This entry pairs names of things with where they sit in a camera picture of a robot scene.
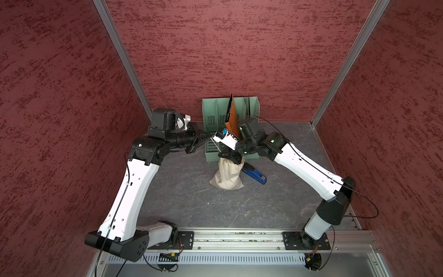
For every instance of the beige cloth soil bag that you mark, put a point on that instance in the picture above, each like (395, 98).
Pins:
(228, 175)

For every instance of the orange folder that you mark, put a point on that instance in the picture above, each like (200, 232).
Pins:
(231, 118)

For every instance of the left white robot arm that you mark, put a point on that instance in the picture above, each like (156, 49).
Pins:
(170, 131)

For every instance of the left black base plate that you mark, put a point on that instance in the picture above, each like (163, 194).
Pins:
(184, 240)

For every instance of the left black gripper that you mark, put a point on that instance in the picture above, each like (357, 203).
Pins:
(196, 139)

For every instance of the blue black stapler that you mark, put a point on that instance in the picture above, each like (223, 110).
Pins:
(254, 173)

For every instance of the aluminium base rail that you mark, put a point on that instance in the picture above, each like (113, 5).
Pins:
(351, 250)

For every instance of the aluminium corner post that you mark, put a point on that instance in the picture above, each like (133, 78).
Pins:
(364, 34)
(115, 37)

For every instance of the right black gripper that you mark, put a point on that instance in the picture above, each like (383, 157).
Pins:
(233, 154)

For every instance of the green file organizer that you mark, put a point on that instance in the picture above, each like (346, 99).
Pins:
(214, 117)

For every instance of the right aluminium corner post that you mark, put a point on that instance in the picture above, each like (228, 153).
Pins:
(364, 34)

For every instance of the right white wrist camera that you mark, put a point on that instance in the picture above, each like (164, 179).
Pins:
(225, 137)

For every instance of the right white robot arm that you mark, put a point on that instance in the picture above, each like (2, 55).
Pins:
(336, 192)

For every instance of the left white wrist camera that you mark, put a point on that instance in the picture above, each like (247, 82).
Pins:
(182, 122)

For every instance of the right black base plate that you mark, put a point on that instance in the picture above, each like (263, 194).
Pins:
(301, 241)

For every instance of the left aluminium corner post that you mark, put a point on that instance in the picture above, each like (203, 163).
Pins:
(115, 37)

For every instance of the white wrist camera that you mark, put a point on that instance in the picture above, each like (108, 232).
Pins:
(182, 122)
(225, 137)

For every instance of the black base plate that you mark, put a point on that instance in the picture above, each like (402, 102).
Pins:
(184, 240)
(301, 241)

